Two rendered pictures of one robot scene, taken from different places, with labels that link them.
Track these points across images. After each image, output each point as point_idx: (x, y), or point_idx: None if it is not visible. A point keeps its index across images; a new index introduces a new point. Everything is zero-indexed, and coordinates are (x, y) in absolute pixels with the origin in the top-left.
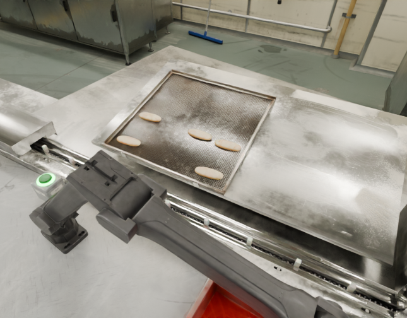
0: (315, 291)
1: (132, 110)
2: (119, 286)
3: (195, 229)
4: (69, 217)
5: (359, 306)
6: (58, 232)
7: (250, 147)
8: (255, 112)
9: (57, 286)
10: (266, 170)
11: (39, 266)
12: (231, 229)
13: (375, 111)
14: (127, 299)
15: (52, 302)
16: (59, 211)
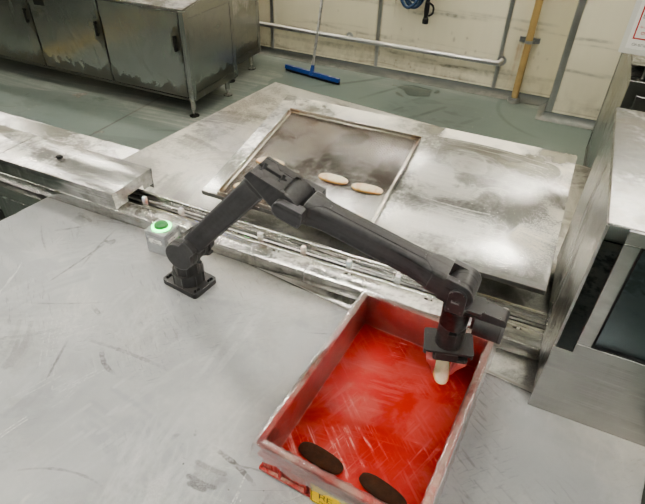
0: None
1: (246, 155)
2: (261, 323)
3: (354, 214)
4: (204, 253)
5: (510, 325)
6: (189, 273)
7: (394, 190)
8: (398, 154)
9: (195, 325)
10: (413, 212)
11: (169, 309)
12: (377, 270)
13: (536, 149)
14: (271, 332)
15: (193, 337)
16: (209, 232)
